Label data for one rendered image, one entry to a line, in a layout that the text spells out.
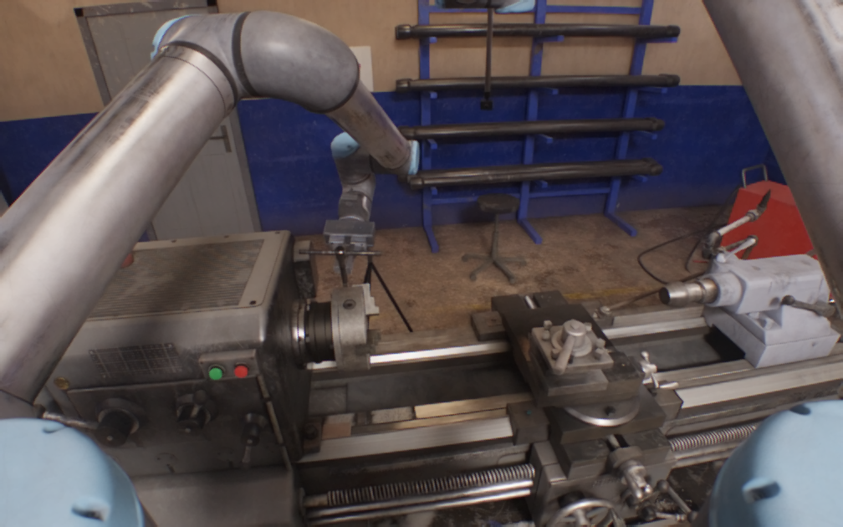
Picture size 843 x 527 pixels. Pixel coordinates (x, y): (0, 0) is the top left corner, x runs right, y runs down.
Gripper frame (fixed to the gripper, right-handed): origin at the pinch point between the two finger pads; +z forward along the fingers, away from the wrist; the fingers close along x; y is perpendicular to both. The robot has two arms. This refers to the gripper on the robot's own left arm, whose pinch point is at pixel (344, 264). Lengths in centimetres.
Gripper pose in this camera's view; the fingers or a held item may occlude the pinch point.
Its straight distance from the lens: 110.1
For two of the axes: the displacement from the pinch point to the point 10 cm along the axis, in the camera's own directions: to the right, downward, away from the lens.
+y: -0.2, 6.2, 7.8
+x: -10.0, -0.5, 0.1
